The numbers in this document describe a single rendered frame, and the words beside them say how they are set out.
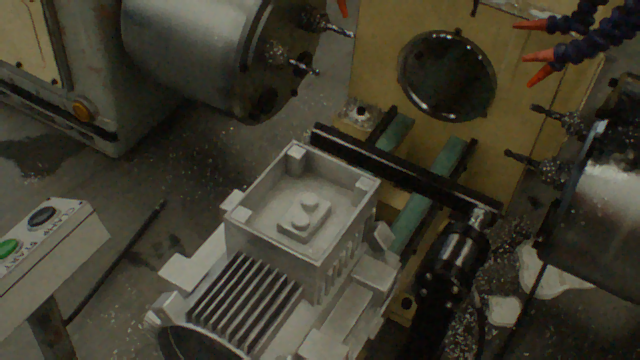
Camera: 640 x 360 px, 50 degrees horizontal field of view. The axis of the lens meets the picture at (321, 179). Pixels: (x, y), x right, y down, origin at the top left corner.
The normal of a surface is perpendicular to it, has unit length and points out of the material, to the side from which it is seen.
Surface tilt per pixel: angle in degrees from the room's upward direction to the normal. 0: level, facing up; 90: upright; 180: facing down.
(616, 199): 58
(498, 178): 90
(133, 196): 0
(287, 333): 32
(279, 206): 0
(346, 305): 0
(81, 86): 89
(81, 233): 63
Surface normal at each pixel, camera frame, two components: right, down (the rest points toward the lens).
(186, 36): -0.42, 0.28
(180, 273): 0.07, -0.68
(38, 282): 0.80, 0.05
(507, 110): -0.50, 0.61
